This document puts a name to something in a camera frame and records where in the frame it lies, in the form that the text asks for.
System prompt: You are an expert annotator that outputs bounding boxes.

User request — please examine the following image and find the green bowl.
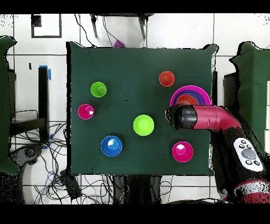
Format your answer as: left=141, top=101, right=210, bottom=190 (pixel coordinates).
left=132, top=114, right=155, bottom=136

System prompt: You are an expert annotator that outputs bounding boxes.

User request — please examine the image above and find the orange bowl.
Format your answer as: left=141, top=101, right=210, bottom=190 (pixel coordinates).
left=176, top=94, right=199, bottom=106

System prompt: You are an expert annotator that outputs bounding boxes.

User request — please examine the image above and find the purple bowl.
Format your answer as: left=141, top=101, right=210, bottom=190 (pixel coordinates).
left=171, top=89, right=209, bottom=106

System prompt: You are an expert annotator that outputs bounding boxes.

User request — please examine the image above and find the large pink bowl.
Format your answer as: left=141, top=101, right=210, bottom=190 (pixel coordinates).
left=169, top=85, right=212, bottom=107

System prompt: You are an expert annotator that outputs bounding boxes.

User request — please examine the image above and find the small pinkish red bowl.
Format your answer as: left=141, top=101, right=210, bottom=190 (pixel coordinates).
left=171, top=141, right=194, bottom=163

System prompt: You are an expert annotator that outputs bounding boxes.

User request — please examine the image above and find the dark blue bowl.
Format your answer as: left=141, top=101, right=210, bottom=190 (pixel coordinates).
left=100, top=135, right=123, bottom=157

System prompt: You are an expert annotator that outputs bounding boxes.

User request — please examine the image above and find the orange cup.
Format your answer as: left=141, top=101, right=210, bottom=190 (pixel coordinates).
left=158, top=71, right=176, bottom=88

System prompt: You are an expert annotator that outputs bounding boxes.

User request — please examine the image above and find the green cup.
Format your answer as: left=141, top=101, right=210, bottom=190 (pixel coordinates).
left=90, top=81, right=108, bottom=98

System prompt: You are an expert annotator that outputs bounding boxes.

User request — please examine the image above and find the pinkish red cup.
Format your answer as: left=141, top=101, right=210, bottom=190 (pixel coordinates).
left=77, top=104, right=95, bottom=120

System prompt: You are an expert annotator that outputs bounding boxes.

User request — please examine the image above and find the dark green tablecloth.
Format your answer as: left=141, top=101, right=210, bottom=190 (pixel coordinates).
left=66, top=41, right=218, bottom=176

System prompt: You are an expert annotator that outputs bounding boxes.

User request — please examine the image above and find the small purple object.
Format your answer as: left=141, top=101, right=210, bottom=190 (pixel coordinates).
left=113, top=39, right=126, bottom=49

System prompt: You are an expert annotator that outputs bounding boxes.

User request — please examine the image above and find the black metal stand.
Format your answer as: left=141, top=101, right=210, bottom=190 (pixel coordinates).
left=9, top=65, right=52, bottom=143
left=219, top=71, right=240, bottom=107

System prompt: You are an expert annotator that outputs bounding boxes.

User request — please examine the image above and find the black power brick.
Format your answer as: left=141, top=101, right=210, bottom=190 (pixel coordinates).
left=59, top=170, right=82, bottom=201

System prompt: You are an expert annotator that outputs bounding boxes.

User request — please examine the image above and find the green cloth covered table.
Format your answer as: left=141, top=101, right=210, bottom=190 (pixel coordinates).
left=229, top=41, right=270, bottom=154
left=0, top=35, right=20, bottom=176

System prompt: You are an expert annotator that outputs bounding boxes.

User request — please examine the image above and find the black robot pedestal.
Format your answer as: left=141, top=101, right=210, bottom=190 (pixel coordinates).
left=112, top=175, right=163, bottom=204

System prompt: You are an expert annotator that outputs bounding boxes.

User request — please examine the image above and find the black camera tripod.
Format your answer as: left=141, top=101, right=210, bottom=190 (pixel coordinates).
left=90, top=13, right=155, bottom=40

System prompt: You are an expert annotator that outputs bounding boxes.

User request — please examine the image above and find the tangle of cables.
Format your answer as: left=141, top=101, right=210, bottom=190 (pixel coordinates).
left=9, top=121, right=114, bottom=204

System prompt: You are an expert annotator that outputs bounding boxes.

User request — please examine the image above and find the dark grey pedestal leg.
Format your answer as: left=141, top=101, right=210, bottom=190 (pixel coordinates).
left=9, top=143, right=44, bottom=166

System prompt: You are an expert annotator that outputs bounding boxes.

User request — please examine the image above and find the black square frame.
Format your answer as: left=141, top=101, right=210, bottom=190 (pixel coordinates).
left=31, top=13, right=62, bottom=39

